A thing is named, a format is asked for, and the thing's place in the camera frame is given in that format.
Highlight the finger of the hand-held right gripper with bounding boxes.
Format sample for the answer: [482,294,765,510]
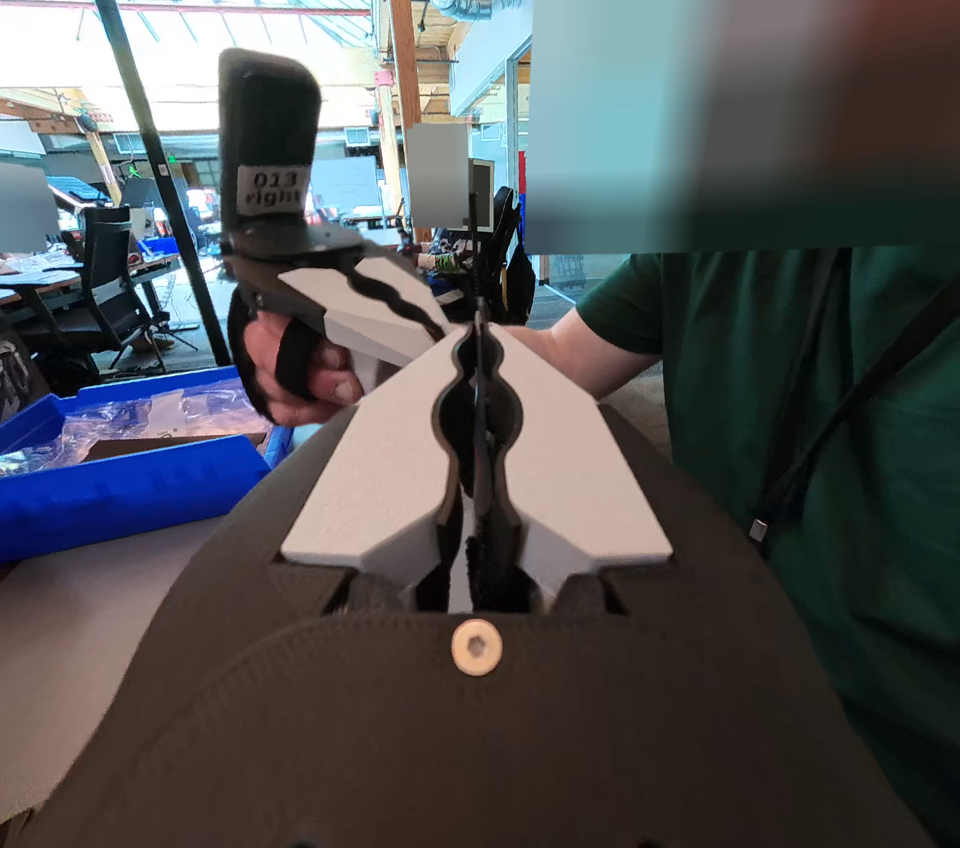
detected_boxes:
[277,268,445,389]
[351,254,455,341]

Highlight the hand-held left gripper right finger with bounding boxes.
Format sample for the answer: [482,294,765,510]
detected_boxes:
[493,326,675,613]

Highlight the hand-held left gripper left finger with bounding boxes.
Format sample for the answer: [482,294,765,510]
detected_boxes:
[281,328,465,613]

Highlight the grey blue lego wing assembly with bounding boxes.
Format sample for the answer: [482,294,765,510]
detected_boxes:
[459,297,520,611]

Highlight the person's right forearm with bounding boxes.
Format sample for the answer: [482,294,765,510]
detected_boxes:
[517,307,666,408]

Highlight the person's right hand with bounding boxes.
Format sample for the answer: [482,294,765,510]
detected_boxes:
[242,314,366,427]

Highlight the computer monitor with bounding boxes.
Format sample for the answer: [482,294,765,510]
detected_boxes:
[468,158,496,230]

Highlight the black pole with round disc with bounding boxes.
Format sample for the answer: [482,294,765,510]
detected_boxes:
[57,0,234,367]

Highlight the person's green shirt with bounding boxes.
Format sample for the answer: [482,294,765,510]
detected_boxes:
[576,247,960,845]

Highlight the black office chair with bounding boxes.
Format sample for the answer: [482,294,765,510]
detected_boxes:
[30,205,198,378]

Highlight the clear plastic parts bags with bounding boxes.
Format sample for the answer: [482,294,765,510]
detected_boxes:
[0,389,273,476]

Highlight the blue storage bin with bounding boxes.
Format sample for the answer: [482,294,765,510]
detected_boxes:
[0,367,295,566]

